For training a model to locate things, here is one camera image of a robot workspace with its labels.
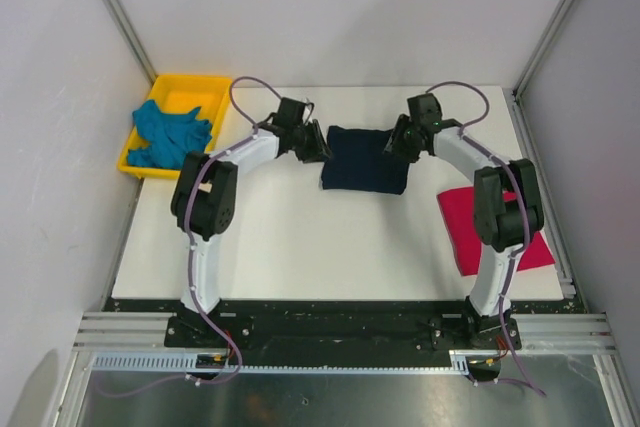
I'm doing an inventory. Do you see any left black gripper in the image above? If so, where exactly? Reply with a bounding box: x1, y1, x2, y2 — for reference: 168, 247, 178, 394
290, 119, 332, 164

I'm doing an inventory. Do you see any navy blue t-shirt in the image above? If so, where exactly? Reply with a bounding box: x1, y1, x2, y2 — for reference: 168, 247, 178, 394
320, 125, 409, 195

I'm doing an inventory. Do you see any magenta t-shirt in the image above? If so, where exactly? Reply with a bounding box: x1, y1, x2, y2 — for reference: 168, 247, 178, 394
437, 186, 555, 277

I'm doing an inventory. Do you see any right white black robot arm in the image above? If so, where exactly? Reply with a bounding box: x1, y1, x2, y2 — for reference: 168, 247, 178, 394
384, 93, 544, 348

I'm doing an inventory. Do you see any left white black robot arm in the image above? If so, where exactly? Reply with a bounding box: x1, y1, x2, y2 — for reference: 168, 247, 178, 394
171, 97, 331, 347

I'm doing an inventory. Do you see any teal crumpled t-shirt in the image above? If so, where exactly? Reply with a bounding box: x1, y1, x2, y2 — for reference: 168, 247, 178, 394
126, 100, 213, 170

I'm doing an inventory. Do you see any yellow plastic bin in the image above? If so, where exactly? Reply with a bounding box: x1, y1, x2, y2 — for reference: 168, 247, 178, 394
117, 74, 231, 180

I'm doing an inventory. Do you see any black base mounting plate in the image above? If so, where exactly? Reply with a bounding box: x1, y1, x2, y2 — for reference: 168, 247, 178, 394
162, 299, 524, 353

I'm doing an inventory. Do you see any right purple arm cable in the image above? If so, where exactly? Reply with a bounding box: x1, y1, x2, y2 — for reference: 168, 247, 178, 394
424, 80, 549, 398

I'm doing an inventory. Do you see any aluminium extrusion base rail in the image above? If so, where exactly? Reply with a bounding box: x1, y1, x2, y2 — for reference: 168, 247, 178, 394
515, 314, 616, 354

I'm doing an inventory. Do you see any right aluminium frame post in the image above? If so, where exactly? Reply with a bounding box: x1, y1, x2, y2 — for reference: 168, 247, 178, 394
512, 0, 579, 99

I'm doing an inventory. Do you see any aluminium frame post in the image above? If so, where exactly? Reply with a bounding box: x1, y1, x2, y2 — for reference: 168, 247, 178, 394
512, 0, 579, 99
102, 0, 158, 85

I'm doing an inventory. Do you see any slotted grey cable duct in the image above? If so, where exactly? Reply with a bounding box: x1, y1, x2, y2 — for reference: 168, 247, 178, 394
89, 349, 501, 376

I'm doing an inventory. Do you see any left aluminium frame post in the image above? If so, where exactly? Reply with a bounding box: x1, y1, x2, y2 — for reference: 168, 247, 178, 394
102, 0, 158, 85

